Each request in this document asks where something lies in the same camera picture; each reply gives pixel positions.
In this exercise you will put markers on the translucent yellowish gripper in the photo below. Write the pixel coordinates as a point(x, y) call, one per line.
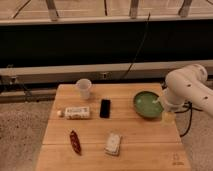
point(168, 118)

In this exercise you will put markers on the red chili pepper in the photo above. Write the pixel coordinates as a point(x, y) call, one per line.
point(75, 142)

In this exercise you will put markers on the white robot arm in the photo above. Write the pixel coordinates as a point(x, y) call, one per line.
point(186, 84)

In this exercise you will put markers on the white sponge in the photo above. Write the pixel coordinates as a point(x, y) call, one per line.
point(113, 144)

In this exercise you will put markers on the green bowl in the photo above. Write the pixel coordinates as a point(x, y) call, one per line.
point(146, 104)

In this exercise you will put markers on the wooden table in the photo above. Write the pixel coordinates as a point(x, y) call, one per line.
point(104, 133)

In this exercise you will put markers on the white plastic cup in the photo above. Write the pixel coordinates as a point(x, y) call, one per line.
point(84, 86)

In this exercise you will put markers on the metal rail beam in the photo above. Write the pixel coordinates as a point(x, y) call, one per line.
point(69, 73)

